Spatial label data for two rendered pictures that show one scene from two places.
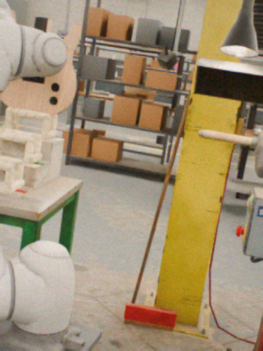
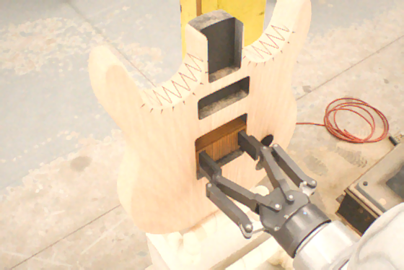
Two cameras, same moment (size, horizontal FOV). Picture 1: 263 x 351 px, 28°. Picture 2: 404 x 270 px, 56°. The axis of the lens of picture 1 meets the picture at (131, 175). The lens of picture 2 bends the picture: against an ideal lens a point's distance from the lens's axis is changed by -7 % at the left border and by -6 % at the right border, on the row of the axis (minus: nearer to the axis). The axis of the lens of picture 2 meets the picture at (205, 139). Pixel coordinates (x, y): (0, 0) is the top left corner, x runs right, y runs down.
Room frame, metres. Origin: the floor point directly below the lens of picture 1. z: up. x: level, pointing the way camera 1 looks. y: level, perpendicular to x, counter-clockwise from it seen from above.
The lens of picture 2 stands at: (1.97, 0.78, 1.87)
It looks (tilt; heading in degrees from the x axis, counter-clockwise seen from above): 49 degrees down; 314
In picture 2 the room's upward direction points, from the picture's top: straight up
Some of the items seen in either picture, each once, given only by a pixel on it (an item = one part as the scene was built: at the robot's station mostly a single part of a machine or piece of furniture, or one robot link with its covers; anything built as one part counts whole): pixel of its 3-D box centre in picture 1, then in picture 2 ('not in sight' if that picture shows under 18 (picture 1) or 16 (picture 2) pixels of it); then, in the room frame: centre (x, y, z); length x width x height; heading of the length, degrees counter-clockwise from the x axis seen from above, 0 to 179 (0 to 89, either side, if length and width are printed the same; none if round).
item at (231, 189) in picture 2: not in sight; (245, 197); (2.15, 0.51, 1.38); 0.11 x 0.01 x 0.04; 11
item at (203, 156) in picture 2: not in sight; (205, 162); (2.24, 0.51, 1.38); 0.07 x 0.01 x 0.03; 171
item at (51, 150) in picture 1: (27, 154); (215, 244); (2.25, 0.46, 1.02); 0.27 x 0.15 x 0.17; 81
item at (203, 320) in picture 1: (176, 312); not in sight; (3.03, -0.40, 0.02); 0.40 x 0.40 x 0.02; 82
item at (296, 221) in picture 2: not in sight; (290, 217); (2.08, 0.50, 1.38); 0.09 x 0.08 x 0.07; 170
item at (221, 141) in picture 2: not in sight; (216, 142); (2.26, 0.46, 1.38); 0.10 x 0.03 x 0.05; 80
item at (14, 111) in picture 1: (28, 113); (227, 214); (2.22, 0.47, 1.20); 0.20 x 0.03 x 0.03; 80
